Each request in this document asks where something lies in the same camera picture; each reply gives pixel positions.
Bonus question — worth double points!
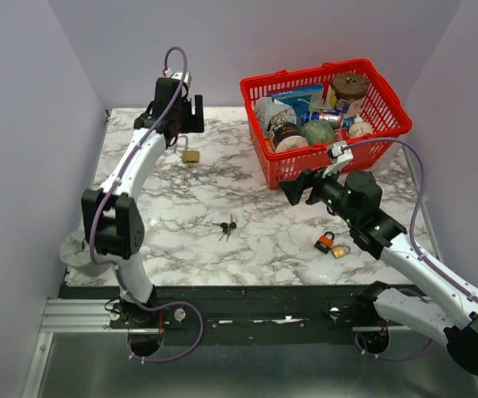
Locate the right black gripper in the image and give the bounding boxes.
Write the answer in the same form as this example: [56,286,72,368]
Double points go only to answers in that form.
[279,160,359,226]

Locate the large brass padlock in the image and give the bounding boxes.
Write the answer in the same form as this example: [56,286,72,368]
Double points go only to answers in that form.
[180,134,200,164]

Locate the orange black padlock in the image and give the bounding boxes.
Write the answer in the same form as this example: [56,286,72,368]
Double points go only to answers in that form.
[314,231,334,254]

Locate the black headed key bunch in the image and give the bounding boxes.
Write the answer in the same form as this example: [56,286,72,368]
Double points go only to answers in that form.
[212,215,237,241]

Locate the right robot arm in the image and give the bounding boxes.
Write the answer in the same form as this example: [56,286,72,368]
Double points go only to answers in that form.
[279,170,478,376]

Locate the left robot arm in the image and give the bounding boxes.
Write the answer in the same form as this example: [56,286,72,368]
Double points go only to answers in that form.
[80,72,204,328]

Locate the black label cup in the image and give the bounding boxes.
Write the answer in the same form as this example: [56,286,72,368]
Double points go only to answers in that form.
[271,122,309,153]

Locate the green melon ball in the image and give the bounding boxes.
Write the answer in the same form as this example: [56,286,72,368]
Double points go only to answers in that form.
[300,120,335,146]

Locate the red soda can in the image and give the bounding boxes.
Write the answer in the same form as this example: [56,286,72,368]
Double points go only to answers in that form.
[334,129,349,142]

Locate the white snack bag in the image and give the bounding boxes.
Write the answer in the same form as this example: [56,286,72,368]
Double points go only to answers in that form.
[254,96,296,133]

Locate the blue soda can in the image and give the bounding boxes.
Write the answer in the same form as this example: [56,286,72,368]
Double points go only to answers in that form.
[316,112,355,129]

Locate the small brass padlock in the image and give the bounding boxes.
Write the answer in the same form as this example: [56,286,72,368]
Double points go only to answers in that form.
[331,245,351,259]

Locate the white round bottle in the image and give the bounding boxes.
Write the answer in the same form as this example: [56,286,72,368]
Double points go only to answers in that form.
[348,115,374,138]

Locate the blue book box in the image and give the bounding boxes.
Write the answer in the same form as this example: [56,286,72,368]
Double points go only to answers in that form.
[267,84,324,120]

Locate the brown lid canister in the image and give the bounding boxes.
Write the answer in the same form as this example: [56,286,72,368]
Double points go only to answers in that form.
[329,72,371,118]

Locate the red plastic basket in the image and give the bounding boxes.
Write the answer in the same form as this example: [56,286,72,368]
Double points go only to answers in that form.
[240,58,412,189]

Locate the grey tape roll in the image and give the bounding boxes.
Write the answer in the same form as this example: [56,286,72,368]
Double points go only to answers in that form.
[59,231,108,278]

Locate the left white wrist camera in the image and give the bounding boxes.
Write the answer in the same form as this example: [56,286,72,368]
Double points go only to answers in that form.
[167,71,192,87]

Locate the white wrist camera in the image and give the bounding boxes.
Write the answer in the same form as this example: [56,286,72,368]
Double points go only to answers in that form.
[167,71,192,87]
[322,141,354,178]

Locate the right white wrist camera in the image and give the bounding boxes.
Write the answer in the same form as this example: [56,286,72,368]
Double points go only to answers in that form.
[322,141,354,178]

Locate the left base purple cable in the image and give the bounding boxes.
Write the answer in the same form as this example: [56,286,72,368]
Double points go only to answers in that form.
[127,300,205,365]

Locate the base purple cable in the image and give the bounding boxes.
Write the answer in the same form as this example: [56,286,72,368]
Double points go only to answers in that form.
[354,331,434,362]
[127,300,205,365]

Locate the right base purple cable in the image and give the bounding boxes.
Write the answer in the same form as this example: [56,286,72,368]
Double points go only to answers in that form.
[354,331,434,362]

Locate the aluminium frame rail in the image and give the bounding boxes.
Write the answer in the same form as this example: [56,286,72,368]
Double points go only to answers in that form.
[22,298,118,391]

